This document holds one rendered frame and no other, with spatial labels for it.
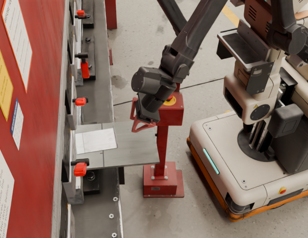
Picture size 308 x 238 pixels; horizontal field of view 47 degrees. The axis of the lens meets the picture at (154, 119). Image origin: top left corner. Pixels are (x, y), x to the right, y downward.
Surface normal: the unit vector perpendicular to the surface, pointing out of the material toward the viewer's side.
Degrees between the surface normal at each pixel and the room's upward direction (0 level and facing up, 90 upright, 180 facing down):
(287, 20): 72
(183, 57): 79
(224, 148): 0
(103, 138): 0
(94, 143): 0
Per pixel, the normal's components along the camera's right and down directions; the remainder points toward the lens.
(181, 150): 0.04, -0.67
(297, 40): 0.49, 0.51
